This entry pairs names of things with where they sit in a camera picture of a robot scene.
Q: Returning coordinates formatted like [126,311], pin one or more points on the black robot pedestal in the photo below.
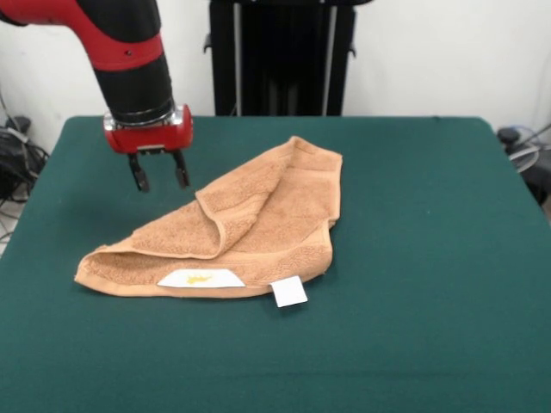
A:
[280,56]

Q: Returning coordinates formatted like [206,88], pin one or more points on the dark green table cloth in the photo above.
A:
[430,258]

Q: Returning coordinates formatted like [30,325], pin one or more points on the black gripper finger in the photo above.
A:
[140,176]
[181,172]

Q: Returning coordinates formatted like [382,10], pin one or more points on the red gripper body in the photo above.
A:
[150,135]

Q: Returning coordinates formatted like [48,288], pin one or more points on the orange terry towel with tags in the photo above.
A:
[275,206]

